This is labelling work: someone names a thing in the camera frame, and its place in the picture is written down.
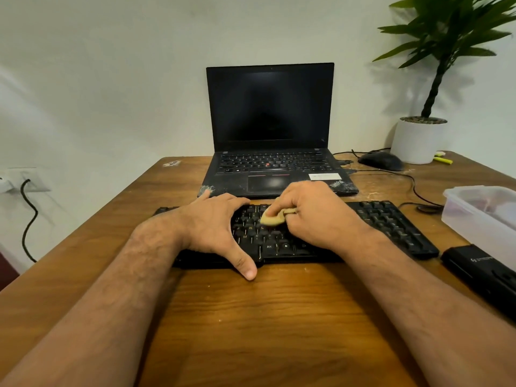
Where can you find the small white sticker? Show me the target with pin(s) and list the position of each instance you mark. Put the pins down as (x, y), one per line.
(172, 163)

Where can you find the yellow highlighter pen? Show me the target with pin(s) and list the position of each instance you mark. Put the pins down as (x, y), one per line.
(443, 160)

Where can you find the black computer mouse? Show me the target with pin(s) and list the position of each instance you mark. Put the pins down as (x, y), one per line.
(381, 160)

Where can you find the person's right forearm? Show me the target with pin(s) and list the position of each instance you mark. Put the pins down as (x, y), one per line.
(427, 318)

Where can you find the black rectangular box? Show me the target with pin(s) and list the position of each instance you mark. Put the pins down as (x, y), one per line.
(479, 274)

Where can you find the clear plastic container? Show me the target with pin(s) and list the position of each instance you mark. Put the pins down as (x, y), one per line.
(483, 221)

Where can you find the person's left thumb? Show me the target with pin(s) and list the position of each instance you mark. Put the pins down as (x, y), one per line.
(244, 261)

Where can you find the person's left little finger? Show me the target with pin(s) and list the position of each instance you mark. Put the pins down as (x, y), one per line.
(205, 195)

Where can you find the white plug adapter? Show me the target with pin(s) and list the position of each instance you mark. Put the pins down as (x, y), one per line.
(5, 185)

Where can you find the beige cleaning cloth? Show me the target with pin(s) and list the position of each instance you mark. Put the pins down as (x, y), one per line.
(272, 220)

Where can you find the person's left forearm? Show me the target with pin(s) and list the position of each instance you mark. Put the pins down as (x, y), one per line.
(109, 302)

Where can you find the person's right hand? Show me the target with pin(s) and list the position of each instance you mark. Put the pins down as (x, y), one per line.
(322, 217)

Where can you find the black keyboard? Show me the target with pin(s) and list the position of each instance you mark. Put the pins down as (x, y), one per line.
(387, 225)

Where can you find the black laptop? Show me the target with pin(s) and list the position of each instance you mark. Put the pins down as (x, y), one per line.
(270, 116)

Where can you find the white plant pot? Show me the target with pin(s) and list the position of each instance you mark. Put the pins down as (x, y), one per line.
(417, 141)

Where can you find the person's left hand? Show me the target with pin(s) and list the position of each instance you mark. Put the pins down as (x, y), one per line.
(205, 225)

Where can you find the white wall outlet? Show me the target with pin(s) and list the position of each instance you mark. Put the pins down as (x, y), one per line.
(34, 181)

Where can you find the green potted plant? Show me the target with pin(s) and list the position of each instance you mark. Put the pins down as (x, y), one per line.
(447, 28)

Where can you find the person's right thumb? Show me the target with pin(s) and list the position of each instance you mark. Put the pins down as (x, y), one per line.
(291, 211)

